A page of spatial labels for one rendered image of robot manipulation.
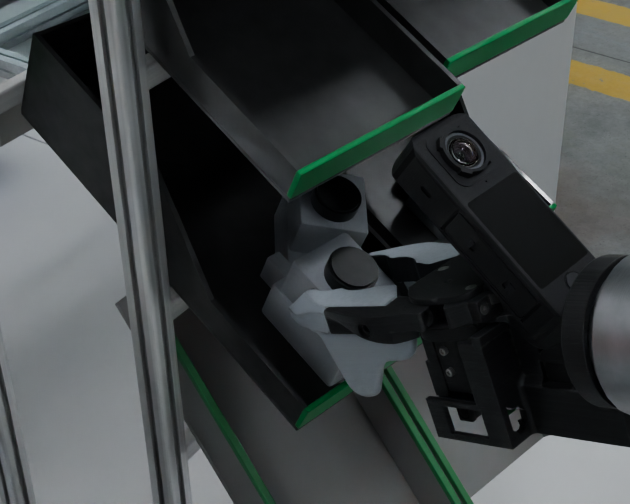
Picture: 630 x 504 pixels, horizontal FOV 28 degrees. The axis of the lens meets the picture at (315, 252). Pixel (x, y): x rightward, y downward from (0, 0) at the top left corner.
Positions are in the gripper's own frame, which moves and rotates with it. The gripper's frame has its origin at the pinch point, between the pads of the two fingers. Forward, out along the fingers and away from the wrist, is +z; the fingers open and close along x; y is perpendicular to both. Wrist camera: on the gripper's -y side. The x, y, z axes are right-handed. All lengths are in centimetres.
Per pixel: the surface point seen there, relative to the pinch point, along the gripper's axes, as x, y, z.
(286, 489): 0.0, 16.3, 13.1
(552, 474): 32, 36, 21
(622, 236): 184, 78, 131
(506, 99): 121, 24, 96
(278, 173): -4.3, -8.1, -3.9
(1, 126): -4.0, -12.7, 25.0
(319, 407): -3.0, 6.9, 1.5
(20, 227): 21, 5, 85
